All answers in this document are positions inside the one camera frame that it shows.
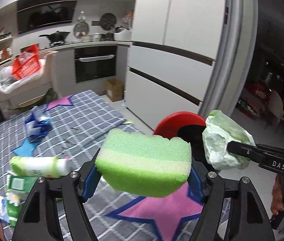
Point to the white refrigerator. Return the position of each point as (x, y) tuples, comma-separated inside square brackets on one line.
[(172, 56)]

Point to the cardboard box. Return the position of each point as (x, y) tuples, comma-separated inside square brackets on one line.
[(114, 89)]

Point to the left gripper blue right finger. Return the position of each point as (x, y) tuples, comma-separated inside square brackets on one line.
[(195, 191)]

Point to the red plastic basket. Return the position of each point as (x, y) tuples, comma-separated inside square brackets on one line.
[(27, 63)]

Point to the green hand cream tube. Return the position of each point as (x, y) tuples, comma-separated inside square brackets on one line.
[(13, 207)]

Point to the black range hood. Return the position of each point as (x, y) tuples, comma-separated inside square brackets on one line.
[(35, 14)]

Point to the built-in black oven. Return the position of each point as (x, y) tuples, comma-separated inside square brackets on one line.
[(94, 63)]

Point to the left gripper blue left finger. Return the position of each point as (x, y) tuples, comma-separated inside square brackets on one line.
[(90, 184)]

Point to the white rice cooker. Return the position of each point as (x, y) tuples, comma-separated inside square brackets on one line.
[(122, 34)]

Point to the black wok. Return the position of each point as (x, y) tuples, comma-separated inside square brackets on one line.
[(58, 36)]

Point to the green sponge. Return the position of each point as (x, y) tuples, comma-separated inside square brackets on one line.
[(151, 166)]

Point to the blue wrapper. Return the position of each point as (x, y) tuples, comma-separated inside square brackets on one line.
[(37, 125)]

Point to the green plastic bag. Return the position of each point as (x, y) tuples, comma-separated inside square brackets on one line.
[(220, 130)]

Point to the green white lotion bottle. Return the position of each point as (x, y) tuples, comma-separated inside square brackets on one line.
[(49, 167)]

